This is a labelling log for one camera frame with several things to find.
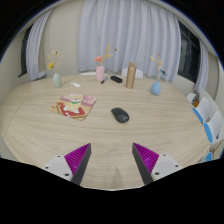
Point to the black computer mouse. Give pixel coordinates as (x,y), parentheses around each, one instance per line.
(120,115)

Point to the dark window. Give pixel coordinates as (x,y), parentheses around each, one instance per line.
(190,53)
(24,53)

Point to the small white chair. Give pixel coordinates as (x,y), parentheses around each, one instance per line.
(191,97)

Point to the blue black marker pen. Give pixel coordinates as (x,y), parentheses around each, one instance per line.
(104,80)

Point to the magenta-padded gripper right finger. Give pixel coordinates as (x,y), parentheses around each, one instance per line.
(164,164)

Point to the gold insulated bottle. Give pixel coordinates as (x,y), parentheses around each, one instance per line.
(130,76)

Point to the white remote control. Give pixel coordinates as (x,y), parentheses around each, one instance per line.
(75,84)

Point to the white and blue chair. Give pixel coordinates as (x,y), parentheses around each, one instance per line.
(203,108)
(214,126)

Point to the yellow dried flower bunch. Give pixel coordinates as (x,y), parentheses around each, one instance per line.
(51,65)

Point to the blue round vase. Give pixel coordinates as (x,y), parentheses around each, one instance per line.
(155,88)

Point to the cartoon print mouse pad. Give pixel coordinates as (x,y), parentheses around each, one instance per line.
(73,106)

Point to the beige dried flower bunch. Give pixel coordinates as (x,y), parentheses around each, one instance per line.
(159,65)

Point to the wide white curtain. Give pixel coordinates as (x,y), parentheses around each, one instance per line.
(133,30)

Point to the pink vase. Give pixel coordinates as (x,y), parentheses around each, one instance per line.
(100,74)

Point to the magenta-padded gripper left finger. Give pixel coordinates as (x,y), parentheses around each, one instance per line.
(60,165)

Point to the pale green vase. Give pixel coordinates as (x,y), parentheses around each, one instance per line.
(57,81)

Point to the black rectangular case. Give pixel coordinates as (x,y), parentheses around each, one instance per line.
(116,79)

